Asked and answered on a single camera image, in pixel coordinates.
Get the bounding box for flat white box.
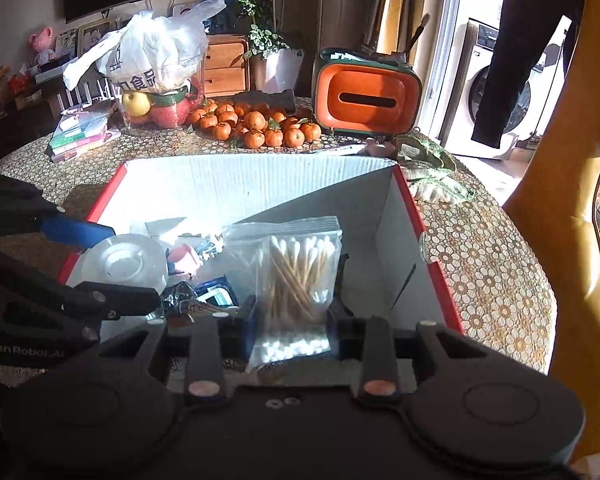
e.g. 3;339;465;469
34;62;76;84

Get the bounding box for orange tissue box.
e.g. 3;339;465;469
312;47;424;137

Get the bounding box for pile of tangerines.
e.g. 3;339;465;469
184;101;323;150

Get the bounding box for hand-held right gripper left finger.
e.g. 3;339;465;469
97;295;259;407

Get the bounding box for dark stone tray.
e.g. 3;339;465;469
233;88;297;114

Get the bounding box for white plant pot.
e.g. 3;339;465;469
249;48;304;94

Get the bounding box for silver foil packet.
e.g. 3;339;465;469
162;282;201;319

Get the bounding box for white router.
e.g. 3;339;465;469
87;81;115;106
46;87;88;113

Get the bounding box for brush with dark handle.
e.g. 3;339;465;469
405;12;431;54

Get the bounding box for clear tape roll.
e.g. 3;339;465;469
79;233;169;294

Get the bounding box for tall green houseplant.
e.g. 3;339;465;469
212;0;307;61

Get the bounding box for wooden tv console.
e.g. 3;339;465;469
0;77;116;162

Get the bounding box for beige floor air conditioner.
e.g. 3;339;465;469
320;0;382;54

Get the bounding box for green white work gloves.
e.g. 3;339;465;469
396;132;476;205

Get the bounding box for hanging black clothes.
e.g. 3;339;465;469
469;0;589;149

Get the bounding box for blue white packet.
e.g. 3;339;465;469
195;277;241;309

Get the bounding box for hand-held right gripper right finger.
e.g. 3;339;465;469
326;300;488;407

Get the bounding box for white washing machine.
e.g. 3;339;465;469
447;19;572;159

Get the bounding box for clear bag of cotton swabs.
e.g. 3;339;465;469
222;216;344;374

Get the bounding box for white pen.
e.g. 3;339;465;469
307;143;367;155

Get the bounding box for red cardboard box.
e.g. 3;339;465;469
57;154;465;397

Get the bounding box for yellow chair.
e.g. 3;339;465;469
500;0;600;462

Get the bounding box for wooden drawer chest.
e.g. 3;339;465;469
202;34;251;99

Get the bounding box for pink plush elephant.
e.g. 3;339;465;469
28;27;56;64

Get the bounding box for glass fruit bowl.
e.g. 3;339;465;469
120;75;207;132

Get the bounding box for yellow curtain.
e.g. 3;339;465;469
375;0;422;57

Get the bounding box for yellow apple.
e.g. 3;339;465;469
121;91;153;117

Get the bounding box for white plastic bag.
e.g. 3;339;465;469
62;0;227;97

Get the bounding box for framed photo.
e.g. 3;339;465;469
77;19;114;56

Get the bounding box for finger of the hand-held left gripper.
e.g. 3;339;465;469
0;246;162;322
0;170;117;252

